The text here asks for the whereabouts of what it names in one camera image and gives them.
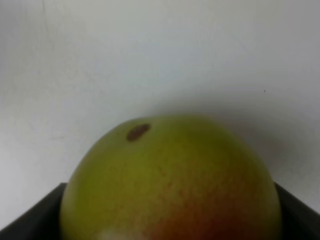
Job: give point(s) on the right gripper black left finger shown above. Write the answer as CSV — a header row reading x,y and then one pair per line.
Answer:
x,y
41,222

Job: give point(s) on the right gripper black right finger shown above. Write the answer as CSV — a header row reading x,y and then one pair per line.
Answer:
x,y
297,221

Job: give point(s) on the green red pear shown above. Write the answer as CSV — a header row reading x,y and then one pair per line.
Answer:
x,y
172,177

